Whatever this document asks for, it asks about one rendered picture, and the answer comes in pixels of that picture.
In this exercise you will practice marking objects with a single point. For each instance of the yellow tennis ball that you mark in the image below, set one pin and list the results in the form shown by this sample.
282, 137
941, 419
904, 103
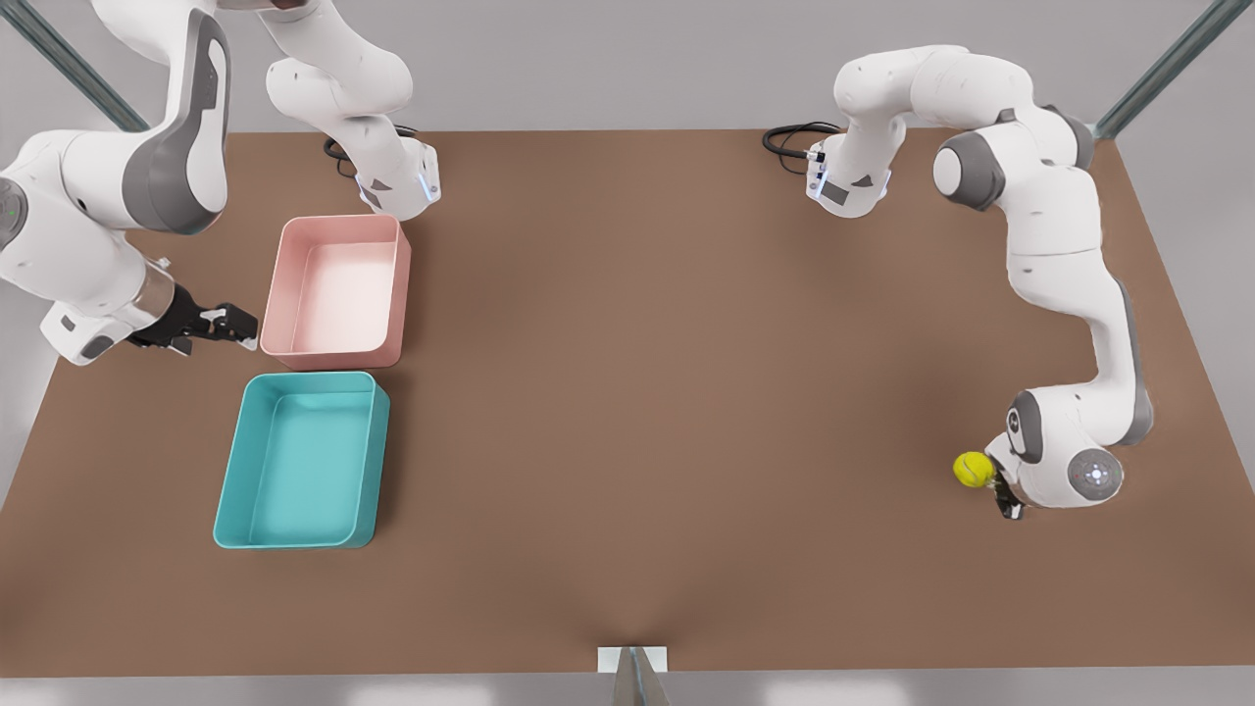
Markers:
973, 469

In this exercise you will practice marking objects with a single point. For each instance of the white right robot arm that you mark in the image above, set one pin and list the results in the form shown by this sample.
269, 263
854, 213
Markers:
118, 167

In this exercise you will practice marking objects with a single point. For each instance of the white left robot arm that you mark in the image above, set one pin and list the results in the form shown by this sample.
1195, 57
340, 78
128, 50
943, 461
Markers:
1039, 216

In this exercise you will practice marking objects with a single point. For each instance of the pink rectangular tray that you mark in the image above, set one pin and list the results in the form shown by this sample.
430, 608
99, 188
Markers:
338, 289

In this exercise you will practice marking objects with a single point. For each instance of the teal rectangular tray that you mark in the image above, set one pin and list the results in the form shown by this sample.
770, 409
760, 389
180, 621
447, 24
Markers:
302, 459

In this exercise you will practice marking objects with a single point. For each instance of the silver frame post with foot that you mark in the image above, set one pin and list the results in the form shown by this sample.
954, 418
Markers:
635, 679

